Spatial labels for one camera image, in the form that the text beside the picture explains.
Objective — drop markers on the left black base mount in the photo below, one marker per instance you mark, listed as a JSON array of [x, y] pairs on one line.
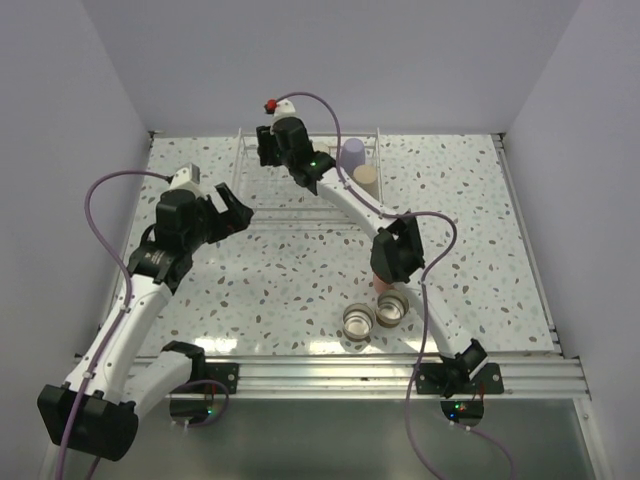
[[203, 402]]

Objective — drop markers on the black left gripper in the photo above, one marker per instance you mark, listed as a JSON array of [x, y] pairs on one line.
[[235, 219]]

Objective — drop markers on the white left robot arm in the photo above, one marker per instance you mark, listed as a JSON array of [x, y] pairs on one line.
[[98, 408]]

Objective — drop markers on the steel cup brown band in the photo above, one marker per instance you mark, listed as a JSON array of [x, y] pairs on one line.
[[321, 147]]

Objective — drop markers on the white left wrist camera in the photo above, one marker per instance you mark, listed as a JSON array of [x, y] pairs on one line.
[[187, 178]]

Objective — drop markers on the lavender plastic cup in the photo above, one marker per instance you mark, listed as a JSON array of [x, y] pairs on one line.
[[352, 154]]

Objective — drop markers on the white wire dish rack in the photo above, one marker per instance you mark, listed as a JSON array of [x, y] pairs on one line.
[[277, 201]]

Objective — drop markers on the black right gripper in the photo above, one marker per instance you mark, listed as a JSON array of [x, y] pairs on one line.
[[266, 140]]

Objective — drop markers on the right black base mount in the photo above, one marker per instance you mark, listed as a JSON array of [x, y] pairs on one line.
[[461, 401]]

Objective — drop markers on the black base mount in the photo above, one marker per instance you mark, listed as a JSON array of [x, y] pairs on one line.
[[203, 402], [461, 401]]

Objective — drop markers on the beige plastic cup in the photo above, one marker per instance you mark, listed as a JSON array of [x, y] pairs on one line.
[[366, 177]]

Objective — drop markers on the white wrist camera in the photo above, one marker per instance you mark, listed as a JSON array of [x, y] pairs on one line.
[[279, 109], [187, 178]]

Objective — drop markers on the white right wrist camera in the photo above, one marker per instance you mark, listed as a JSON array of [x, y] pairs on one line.
[[279, 109]]

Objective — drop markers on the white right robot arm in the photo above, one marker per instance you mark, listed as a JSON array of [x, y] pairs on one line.
[[397, 253]]

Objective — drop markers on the steel cup right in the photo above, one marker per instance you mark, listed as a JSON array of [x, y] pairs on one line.
[[391, 307]]

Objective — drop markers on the red plastic cup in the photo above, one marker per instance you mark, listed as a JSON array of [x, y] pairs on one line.
[[380, 286]]

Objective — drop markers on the steel cup middle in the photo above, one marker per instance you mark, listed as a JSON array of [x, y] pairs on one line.
[[357, 322]]

